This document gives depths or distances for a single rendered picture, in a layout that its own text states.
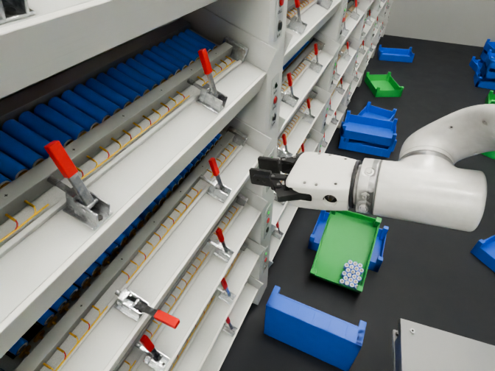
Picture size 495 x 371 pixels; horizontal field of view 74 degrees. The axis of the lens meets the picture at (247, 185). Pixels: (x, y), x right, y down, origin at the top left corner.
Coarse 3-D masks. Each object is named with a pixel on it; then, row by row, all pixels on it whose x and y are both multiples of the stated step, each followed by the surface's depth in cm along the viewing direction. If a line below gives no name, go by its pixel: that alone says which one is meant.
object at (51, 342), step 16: (224, 144) 73; (224, 160) 72; (192, 176) 64; (176, 192) 60; (160, 208) 57; (160, 224) 56; (144, 240) 53; (160, 240) 55; (128, 256) 50; (112, 272) 48; (96, 288) 46; (80, 304) 44; (64, 320) 42; (80, 320) 45; (96, 320) 45; (48, 336) 41; (64, 336) 42; (32, 352) 39; (48, 352) 40; (64, 352) 41; (16, 368) 38; (32, 368) 38
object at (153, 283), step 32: (224, 128) 79; (256, 160) 76; (192, 192) 65; (192, 224) 60; (160, 256) 54; (192, 256) 59; (128, 288) 50; (160, 288) 51; (128, 320) 47; (96, 352) 43
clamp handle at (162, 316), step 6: (138, 300) 46; (138, 306) 46; (144, 306) 46; (144, 312) 46; (150, 312) 46; (156, 312) 46; (162, 312) 46; (156, 318) 45; (162, 318) 45; (168, 318) 45; (174, 318) 45; (168, 324) 44; (174, 324) 44
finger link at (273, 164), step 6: (294, 156) 58; (258, 162) 59; (264, 162) 58; (270, 162) 58; (276, 162) 57; (264, 168) 59; (270, 168) 58; (276, 168) 58; (282, 168) 58; (288, 168) 58
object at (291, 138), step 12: (312, 96) 138; (324, 96) 138; (300, 108) 129; (312, 108) 134; (300, 120) 124; (312, 120) 125; (288, 132) 118; (300, 132) 121; (288, 144) 114; (300, 144) 116; (276, 156) 107; (288, 156) 107
